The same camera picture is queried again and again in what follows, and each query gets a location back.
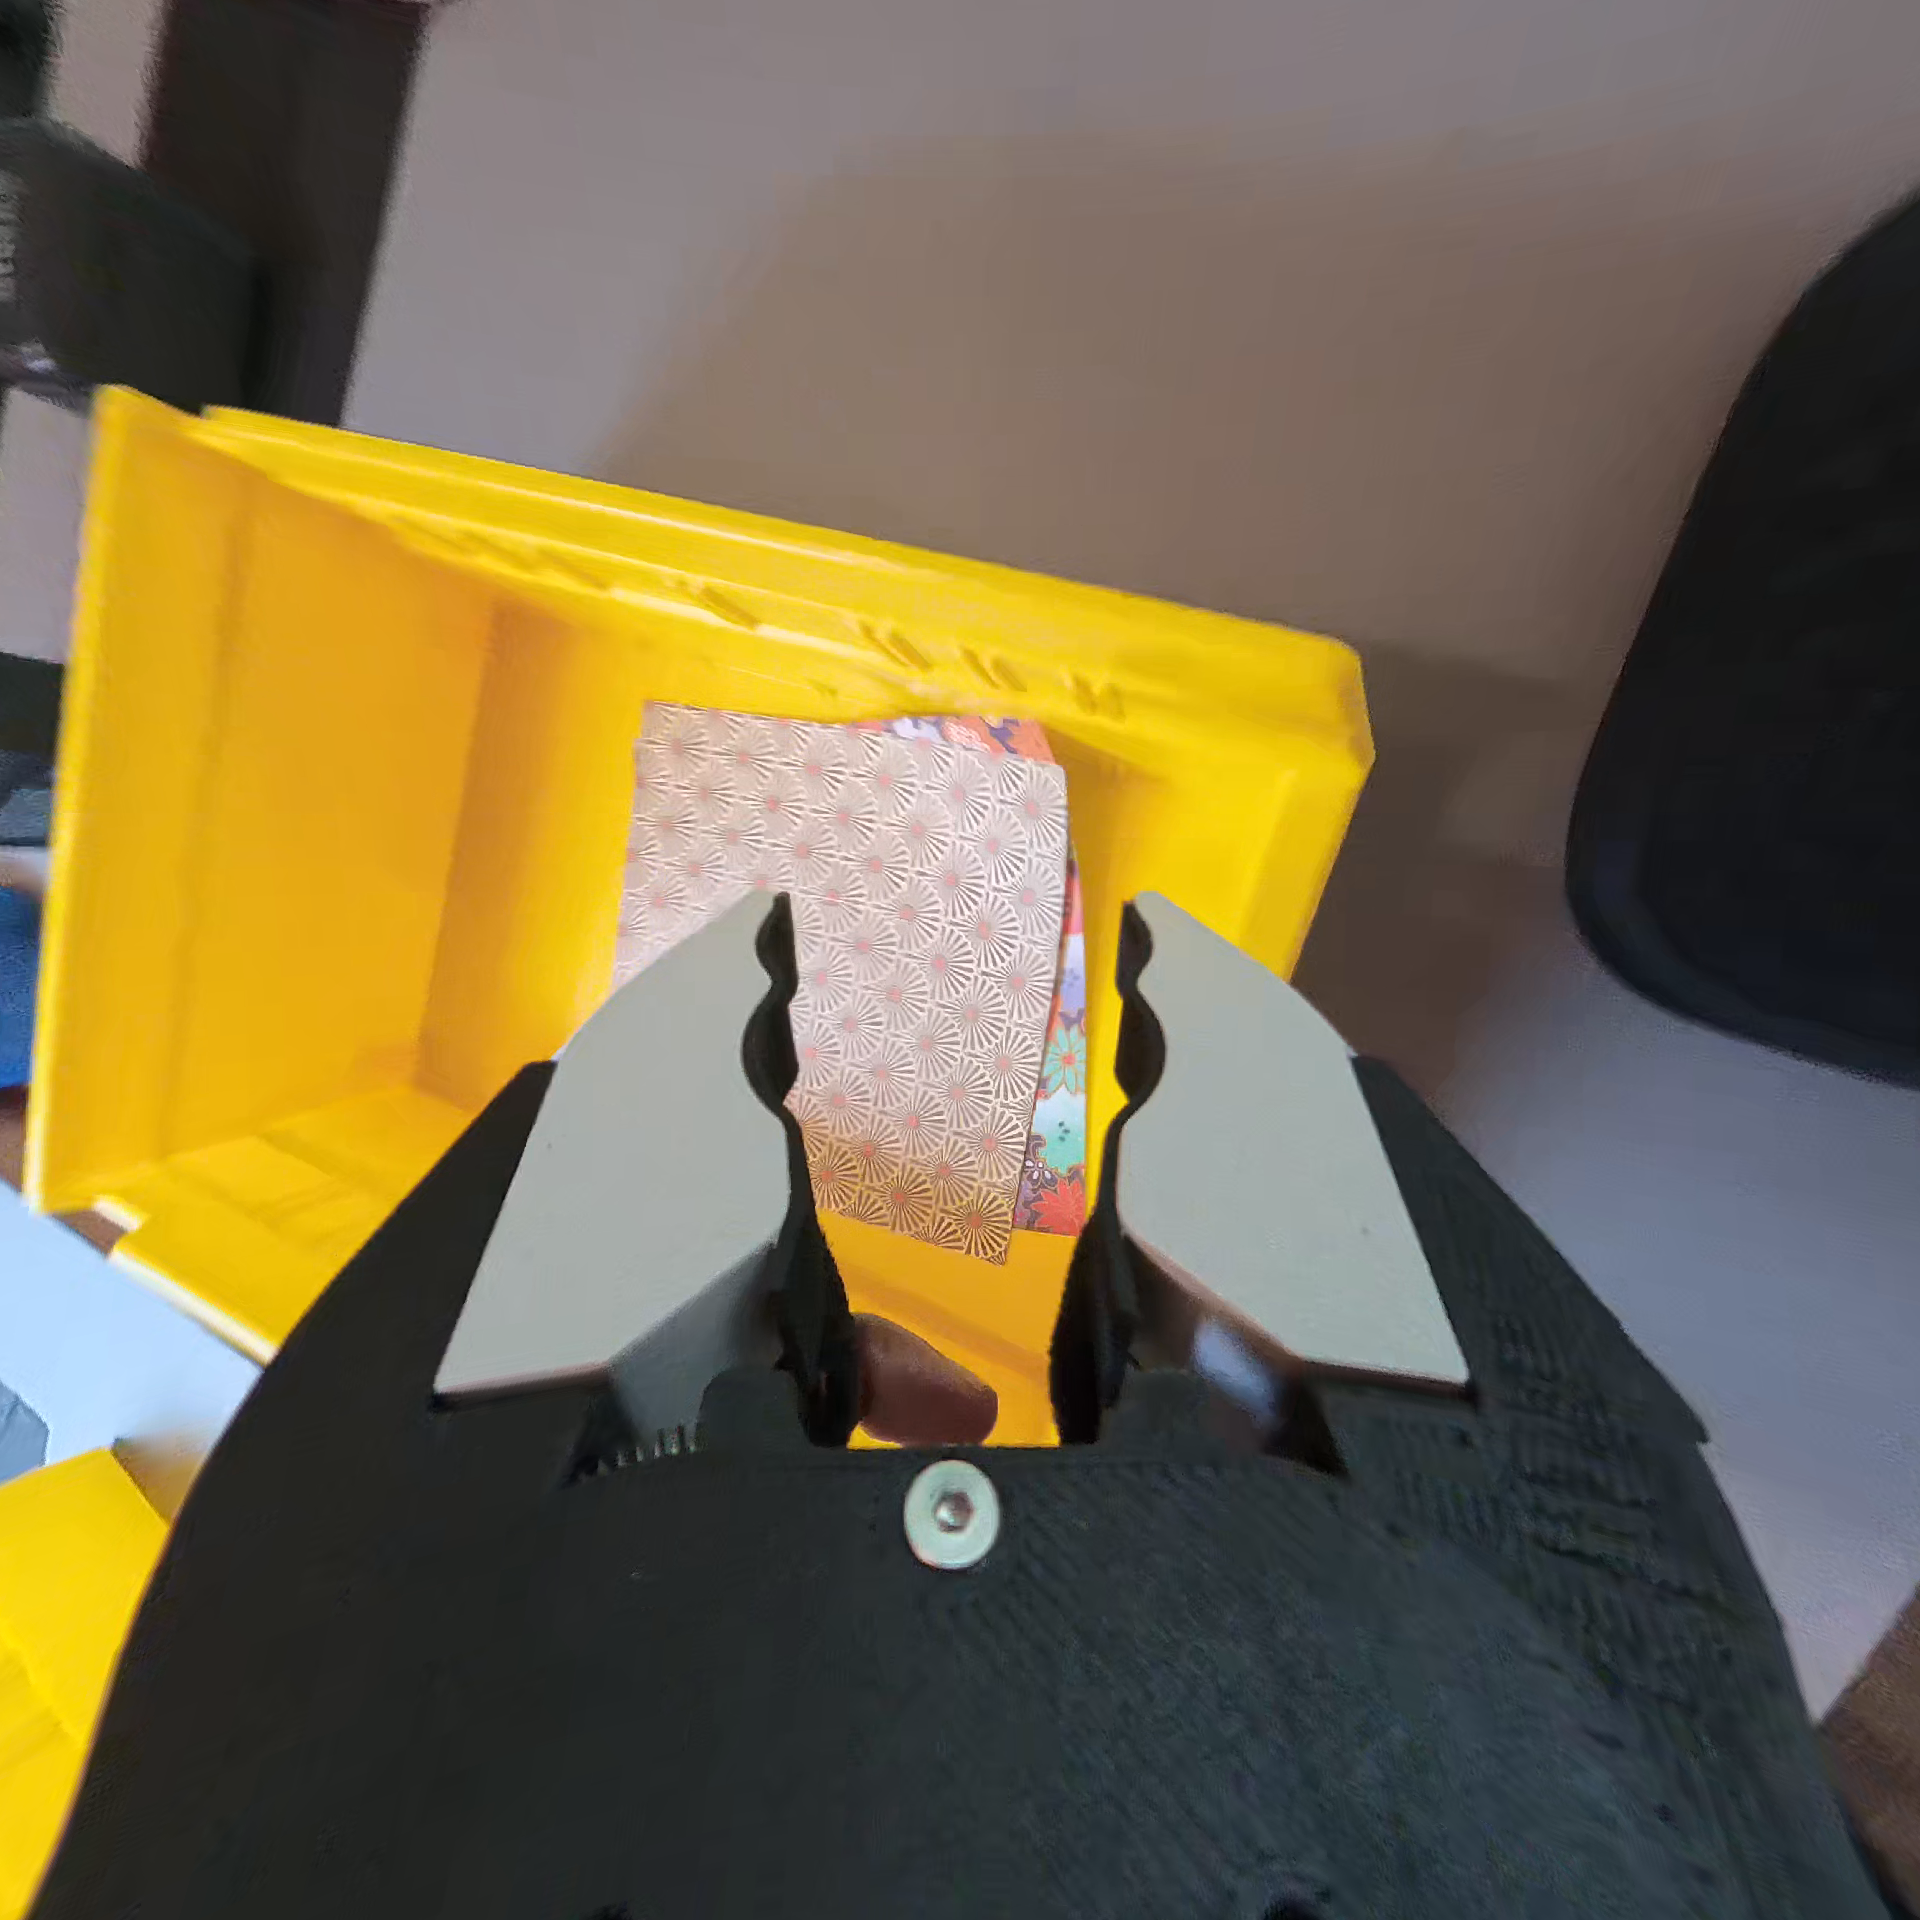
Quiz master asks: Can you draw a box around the black textured armrest pad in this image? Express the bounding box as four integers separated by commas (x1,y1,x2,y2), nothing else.
1563,190,1920,1091

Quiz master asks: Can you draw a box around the black power adapter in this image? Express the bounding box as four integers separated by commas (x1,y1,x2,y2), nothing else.
0,121,262,410

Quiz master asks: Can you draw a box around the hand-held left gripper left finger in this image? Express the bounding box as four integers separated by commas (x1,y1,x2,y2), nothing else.
433,889,842,1413

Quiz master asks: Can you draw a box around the yellow box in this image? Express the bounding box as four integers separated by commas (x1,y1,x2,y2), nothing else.
0,1454,174,1808
26,382,1378,1360

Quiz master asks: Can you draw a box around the brown fan pattern origami paper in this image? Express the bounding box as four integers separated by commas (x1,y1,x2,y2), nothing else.
612,705,1076,1272

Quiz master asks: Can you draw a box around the pale grey flat object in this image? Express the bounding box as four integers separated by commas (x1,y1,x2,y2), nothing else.
0,1185,262,1491

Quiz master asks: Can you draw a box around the chrysanthemum pattern origami paper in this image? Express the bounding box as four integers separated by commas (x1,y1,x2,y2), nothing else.
1016,715,1096,1241

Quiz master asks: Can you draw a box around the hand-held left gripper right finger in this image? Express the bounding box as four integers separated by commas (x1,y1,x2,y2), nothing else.
1062,889,1481,1405

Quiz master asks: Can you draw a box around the black mat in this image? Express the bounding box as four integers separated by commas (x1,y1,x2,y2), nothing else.
133,0,428,429

